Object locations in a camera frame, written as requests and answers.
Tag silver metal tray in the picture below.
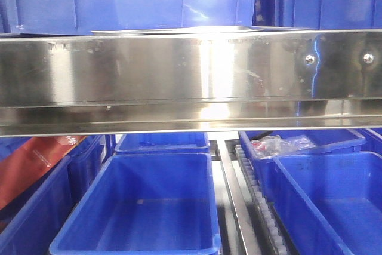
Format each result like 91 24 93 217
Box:
91 26 264 36

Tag blue bin rear centre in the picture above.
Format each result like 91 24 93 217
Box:
115 132 210 155

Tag blue bin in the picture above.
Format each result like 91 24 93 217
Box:
68 135 115 202
238 129 366 199
1 156 74 254
358 128 382 155
115 132 210 155
274 152 381 254
49 153 221 254

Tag blue bin rear right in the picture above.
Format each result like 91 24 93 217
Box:
238 129 366 199

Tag clear plastic bags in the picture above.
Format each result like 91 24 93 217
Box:
251 135 316 159

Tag blue bin front centre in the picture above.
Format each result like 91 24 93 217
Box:
49 153 221 254

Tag blue bin rear left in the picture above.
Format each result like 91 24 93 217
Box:
68 135 115 202

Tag white roller conveyor track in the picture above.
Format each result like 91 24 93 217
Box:
235 145 290 255

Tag blue bin front right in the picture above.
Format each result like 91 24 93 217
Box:
274 152 381 254

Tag red packaging bag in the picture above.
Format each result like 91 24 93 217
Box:
1 135 86 208

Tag blue bin far right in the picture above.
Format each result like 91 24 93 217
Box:
358 128 382 155

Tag blue bin front left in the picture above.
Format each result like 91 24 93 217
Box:
1 156 74 254

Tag stainless steel shelf rail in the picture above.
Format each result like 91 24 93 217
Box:
1 29 381 136

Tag steel divider rail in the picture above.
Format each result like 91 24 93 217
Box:
217 139 261 254

